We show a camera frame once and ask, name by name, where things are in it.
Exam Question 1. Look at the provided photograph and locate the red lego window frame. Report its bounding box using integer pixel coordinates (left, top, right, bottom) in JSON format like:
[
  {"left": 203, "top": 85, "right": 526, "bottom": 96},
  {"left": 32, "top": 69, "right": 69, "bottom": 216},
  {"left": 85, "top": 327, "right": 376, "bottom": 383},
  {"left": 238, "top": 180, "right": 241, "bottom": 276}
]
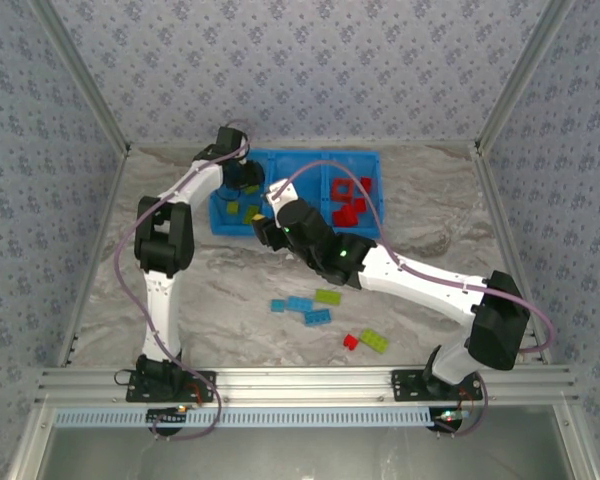
[{"left": 329, "top": 177, "right": 355, "bottom": 202}]

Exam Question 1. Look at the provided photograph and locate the blue three-compartment plastic bin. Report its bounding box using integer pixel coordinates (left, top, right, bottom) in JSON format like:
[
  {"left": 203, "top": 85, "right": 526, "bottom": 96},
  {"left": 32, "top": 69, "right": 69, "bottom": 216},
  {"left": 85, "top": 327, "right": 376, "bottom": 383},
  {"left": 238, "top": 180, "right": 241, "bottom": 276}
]
[{"left": 207, "top": 148, "right": 384, "bottom": 240}]

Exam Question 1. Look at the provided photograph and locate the black controller board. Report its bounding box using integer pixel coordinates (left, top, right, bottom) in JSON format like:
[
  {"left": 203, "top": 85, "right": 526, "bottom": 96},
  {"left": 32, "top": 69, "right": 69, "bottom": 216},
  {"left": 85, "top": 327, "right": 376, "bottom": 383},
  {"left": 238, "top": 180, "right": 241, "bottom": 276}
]
[
  {"left": 146, "top": 405, "right": 189, "bottom": 435},
  {"left": 427, "top": 407, "right": 469, "bottom": 435}
]

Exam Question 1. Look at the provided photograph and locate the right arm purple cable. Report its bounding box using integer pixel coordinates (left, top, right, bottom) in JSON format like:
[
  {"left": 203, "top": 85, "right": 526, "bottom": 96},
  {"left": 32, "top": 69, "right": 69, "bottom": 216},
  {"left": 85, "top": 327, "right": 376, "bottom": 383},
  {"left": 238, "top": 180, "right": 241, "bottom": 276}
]
[{"left": 269, "top": 162, "right": 556, "bottom": 440}]

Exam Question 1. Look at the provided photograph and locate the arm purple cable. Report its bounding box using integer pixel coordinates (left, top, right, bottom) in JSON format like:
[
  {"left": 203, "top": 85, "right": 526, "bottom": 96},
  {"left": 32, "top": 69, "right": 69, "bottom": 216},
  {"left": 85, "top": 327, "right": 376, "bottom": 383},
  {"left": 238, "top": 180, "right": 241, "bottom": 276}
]
[
  {"left": 113, "top": 118, "right": 255, "bottom": 442},
  {"left": 269, "top": 162, "right": 556, "bottom": 440}
]

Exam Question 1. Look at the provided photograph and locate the grey back frame rail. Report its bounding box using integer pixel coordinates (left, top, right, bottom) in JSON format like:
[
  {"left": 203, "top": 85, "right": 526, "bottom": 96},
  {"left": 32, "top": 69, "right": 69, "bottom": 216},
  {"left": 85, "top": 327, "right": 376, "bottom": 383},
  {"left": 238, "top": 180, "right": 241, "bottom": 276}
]
[{"left": 129, "top": 140, "right": 477, "bottom": 150}]

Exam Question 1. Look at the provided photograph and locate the aluminium side rail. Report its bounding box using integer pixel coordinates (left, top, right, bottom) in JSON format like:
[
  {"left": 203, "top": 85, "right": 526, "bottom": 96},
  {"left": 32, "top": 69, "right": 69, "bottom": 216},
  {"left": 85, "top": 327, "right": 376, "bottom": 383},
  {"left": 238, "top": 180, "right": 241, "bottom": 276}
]
[
  {"left": 57, "top": 144, "right": 134, "bottom": 369},
  {"left": 472, "top": 142, "right": 556, "bottom": 366}
]

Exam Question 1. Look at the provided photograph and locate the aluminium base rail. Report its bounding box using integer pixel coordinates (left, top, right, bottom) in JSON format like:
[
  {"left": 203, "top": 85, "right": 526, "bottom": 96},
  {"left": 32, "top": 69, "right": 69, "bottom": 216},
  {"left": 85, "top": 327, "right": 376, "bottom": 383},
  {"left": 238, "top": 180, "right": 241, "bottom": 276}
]
[{"left": 33, "top": 366, "right": 580, "bottom": 404}]

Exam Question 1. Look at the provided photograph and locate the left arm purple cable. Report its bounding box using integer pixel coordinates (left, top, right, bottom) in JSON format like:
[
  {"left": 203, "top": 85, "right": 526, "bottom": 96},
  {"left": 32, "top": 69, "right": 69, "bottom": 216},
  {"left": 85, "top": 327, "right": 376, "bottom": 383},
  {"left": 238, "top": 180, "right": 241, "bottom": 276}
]
[{"left": 113, "top": 118, "right": 255, "bottom": 442}]

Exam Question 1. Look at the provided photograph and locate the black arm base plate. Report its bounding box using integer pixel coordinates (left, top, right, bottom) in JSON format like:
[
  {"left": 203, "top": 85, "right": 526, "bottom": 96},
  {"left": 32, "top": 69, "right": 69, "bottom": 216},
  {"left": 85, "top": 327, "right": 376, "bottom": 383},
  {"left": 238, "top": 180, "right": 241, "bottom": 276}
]
[
  {"left": 124, "top": 368, "right": 218, "bottom": 404},
  {"left": 390, "top": 368, "right": 485, "bottom": 404}
]

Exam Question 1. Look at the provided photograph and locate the aluminium frame post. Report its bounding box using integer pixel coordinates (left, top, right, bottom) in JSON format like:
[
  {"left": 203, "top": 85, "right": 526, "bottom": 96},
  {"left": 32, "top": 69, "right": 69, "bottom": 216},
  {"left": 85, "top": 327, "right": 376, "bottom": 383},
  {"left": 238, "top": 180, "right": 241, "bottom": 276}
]
[
  {"left": 554, "top": 404, "right": 600, "bottom": 480},
  {"left": 474, "top": 0, "right": 579, "bottom": 156},
  {"left": 7, "top": 404, "right": 56, "bottom": 480},
  {"left": 28, "top": 0, "right": 133, "bottom": 156}
]

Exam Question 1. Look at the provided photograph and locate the pale blue slotted cable tray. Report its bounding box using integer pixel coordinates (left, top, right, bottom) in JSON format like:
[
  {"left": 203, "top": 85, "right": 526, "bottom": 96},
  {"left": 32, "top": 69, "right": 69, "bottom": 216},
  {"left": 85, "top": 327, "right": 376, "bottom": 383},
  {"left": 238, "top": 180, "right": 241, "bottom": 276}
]
[{"left": 53, "top": 406, "right": 437, "bottom": 429}]

